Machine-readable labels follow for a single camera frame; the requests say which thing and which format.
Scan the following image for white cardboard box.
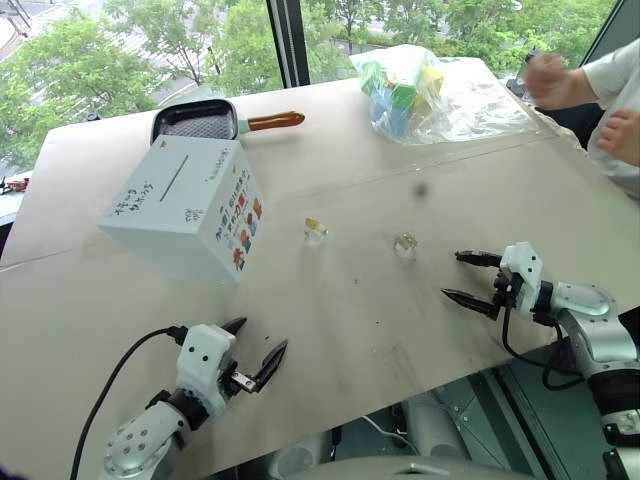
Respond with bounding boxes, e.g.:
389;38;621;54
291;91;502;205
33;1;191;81
98;135;265;286

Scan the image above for black square pan wooden handle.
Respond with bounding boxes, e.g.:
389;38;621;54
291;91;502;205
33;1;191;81
149;98;306;147

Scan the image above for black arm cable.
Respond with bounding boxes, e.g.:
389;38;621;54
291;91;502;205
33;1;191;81
69;325;189;480
499;299;587;392

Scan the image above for light blue foam block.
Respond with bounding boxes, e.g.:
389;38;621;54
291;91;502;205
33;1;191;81
369;97;409;137

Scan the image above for small red black gadget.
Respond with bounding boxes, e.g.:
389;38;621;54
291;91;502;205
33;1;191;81
0;174;32;197

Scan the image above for white thin cable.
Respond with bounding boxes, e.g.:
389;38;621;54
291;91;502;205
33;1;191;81
357;413;422;454

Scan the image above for person right hand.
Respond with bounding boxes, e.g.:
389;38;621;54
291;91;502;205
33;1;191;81
524;52;577;109

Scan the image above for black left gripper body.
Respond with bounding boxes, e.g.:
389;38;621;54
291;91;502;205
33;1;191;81
217;357;266;401

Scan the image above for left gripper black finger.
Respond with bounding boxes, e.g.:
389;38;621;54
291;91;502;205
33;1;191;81
252;338;290;394
219;316;249;337

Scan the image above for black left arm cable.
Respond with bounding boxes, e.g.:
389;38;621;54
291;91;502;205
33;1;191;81
69;325;189;480

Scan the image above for green foam block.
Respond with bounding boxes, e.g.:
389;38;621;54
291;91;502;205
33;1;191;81
357;59;392;95

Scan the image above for black window frame post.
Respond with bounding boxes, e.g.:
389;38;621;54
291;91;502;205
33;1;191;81
266;0;314;90

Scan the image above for small dark device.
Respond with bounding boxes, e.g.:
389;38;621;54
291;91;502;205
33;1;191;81
506;47;539;102

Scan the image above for clear plastic bag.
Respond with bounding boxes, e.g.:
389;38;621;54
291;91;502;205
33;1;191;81
348;43;540;146

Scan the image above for person left hand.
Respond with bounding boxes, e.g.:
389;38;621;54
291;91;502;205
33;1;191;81
596;109;640;169

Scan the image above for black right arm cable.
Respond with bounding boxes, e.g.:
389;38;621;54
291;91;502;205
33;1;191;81
499;299;587;392

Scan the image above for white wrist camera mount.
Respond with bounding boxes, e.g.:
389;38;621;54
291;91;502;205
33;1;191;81
174;323;237;416
499;241;545;317

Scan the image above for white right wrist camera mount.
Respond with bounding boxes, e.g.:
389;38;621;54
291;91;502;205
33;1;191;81
499;241;545;317

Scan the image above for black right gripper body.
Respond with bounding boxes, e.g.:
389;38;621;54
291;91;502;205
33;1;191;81
492;269;524;310

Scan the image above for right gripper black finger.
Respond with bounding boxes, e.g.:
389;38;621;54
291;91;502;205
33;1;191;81
439;287;499;319
454;249;503;270

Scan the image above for white rounded housing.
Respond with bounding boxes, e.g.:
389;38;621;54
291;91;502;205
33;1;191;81
402;389;482;457
269;432;334;480

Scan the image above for grey robot body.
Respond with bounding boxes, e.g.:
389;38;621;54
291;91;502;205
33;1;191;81
294;452;536;480

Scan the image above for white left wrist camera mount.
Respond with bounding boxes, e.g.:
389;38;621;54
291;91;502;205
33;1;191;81
174;323;237;416

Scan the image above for yellow foam block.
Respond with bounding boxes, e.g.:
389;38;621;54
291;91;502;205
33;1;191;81
417;66;445;102

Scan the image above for small clear cube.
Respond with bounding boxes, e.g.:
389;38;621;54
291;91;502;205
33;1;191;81
392;231;419;262

